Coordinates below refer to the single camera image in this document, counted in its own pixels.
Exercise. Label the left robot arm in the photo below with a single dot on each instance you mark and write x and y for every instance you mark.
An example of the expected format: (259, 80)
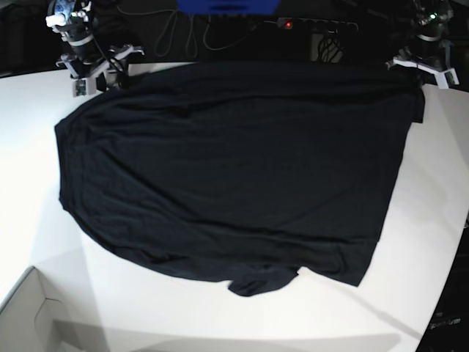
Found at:
(430, 20)

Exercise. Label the white power strip red switch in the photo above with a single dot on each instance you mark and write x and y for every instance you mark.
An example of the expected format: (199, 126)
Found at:
(316, 24)

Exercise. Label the white cardboard box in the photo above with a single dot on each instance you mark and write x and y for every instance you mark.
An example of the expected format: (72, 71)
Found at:
(33, 321)

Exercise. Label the black t-shirt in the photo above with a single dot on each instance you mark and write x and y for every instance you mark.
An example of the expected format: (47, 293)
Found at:
(242, 172)

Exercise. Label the blue box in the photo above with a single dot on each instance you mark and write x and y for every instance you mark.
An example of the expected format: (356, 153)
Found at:
(228, 7)

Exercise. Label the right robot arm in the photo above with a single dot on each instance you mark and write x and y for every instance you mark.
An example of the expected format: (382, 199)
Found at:
(77, 22)

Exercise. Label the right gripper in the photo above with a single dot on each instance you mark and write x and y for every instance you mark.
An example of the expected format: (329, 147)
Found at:
(91, 60)

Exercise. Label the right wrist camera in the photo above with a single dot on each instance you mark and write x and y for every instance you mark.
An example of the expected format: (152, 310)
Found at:
(84, 87)

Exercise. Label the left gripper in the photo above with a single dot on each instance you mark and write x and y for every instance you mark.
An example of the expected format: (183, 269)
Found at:
(428, 54)

